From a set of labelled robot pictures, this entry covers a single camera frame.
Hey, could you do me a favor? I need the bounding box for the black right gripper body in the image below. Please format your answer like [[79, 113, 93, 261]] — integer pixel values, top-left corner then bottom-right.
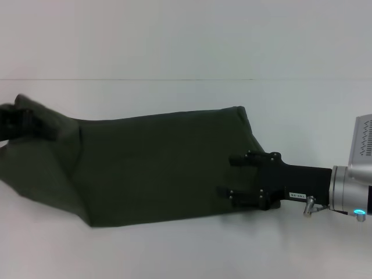
[[256, 151, 334, 211]]

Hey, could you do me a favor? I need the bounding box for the silver elbow connector with cable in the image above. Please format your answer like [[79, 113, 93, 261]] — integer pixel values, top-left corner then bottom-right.
[[301, 195, 330, 219]]

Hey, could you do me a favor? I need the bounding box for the dark green t-shirt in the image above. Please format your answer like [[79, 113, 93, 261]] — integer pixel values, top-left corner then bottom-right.
[[0, 93, 281, 229]]

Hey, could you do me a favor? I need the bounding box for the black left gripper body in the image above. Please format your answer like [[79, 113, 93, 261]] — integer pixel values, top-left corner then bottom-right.
[[0, 103, 32, 142]]

